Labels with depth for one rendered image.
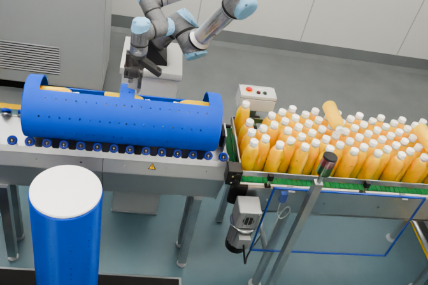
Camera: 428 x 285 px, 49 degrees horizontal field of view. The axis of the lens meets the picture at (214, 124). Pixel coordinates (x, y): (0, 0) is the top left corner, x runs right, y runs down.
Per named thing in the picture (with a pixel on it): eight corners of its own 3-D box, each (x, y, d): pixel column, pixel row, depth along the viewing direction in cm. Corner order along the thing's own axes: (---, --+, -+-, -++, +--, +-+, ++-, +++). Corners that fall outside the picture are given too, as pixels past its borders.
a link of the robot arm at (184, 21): (170, 20, 251) (191, 7, 247) (180, 42, 249) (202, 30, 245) (160, 16, 239) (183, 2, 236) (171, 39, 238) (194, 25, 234)
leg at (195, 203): (176, 259, 293) (192, 191, 254) (185, 259, 294) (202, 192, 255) (176, 267, 289) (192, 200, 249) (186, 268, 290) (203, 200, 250)
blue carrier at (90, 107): (35, 114, 232) (33, 62, 217) (209, 130, 248) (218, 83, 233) (21, 148, 209) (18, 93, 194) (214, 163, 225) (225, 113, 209)
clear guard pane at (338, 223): (251, 249, 253) (274, 187, 223) (384, 254, 267) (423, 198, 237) (251, 249, 253) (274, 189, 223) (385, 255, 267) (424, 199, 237)
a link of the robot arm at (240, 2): (188, 37, 250) (251, -25, 210) (200, 62, 249) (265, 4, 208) (171, 40, 242) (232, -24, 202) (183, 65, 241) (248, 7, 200)
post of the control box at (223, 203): (216, 217, 325) (249, 103, 262) (221, 217, 325) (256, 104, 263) (216, 221, 322) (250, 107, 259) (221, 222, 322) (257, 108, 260)
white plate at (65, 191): (111, 205, 185) (111, 207, 186) (90, 158, 202) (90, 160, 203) (37, 225, 172) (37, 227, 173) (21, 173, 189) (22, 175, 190)
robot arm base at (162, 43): (146, 20, 249) (162, 11, 246) (163, 41, 257) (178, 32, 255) (145, 34, 237) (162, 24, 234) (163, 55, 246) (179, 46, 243)
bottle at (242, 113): (243, 137, 253) (251, 111, 242) (230, 134, 253) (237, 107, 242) (244, 130, 259) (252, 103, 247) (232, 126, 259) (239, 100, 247)
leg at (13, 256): (9, 252, 275) (-2, 179, 236) (20, 253, 276) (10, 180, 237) (6, 261, 271) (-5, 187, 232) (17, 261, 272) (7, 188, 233)
